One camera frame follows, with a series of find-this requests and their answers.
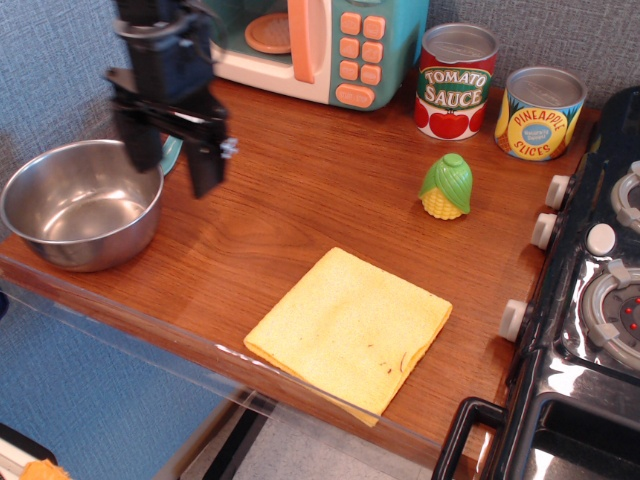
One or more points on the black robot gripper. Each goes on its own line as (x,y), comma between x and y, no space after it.
(166,90)

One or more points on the stainless steel pot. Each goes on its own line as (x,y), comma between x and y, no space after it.
(83,207)

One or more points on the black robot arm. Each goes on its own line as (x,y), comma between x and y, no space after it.
(166,89)

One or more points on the teal dish brush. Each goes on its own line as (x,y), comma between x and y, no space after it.
(171,150)

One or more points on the orange microwave turntable plate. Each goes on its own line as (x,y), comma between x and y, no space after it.
(269,34)

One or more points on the teal toy microwave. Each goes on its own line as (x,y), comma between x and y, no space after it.
(349,54)

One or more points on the yellow folded cloth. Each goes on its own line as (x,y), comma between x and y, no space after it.
(351,330)

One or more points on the toy corn cob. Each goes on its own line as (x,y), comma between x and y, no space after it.
(446,190)

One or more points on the tomato sauce can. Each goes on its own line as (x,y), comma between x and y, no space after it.
(454,78)

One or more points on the orange fuzzy object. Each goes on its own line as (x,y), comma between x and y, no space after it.
(43,470)

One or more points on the pineapple slices can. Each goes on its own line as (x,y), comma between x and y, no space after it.
(539,112)

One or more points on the white stove knob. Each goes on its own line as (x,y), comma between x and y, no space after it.
(556,191)
(543,230)
(512,318)

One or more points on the white stove button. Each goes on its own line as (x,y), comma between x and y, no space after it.
(600,239)

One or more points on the black toy stove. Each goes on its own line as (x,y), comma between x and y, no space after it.
(572,411)

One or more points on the grey rear stove burner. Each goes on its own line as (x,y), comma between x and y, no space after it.
(626,214)

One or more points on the grey stove burner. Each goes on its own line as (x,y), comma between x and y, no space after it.
(610,312)
(626,214)

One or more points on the grey front stove burner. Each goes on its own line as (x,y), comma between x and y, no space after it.
(610,312)

